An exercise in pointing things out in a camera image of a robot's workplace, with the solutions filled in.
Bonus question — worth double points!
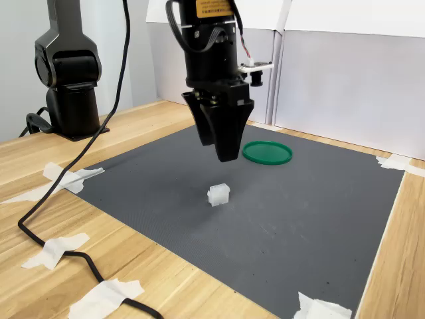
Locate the dark grey mat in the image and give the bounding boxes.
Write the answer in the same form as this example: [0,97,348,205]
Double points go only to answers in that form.
[75,120,407,319]

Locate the white tape piece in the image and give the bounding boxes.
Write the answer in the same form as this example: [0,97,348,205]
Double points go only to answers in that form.
[375,154,425,177]
[0,161,106,205]
[68,278,145,319]
[21,232,91,270]
[293,291,353,319]

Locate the black arm base cable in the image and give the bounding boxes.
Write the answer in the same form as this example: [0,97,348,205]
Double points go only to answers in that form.
[18,106,54,138]

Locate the white partition panel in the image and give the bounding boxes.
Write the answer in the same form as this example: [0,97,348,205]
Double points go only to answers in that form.
[145,0,277,126]
[272,0,425,161]

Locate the small white plastic terminal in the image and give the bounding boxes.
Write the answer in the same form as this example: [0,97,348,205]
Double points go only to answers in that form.
[207,183,232,207]

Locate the long black camera cable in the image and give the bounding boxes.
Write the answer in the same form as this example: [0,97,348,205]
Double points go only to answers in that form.
[17,0,164,319]

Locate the thin coloured camera wire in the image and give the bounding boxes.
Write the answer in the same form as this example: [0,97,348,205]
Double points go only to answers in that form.
[230,0,256,66]

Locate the black wrist ribbon cable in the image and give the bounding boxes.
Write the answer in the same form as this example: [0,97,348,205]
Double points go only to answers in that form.
[165,0,235,54]

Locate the round green lid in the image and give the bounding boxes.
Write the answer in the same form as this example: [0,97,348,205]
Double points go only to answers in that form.
[242,140,294,166]

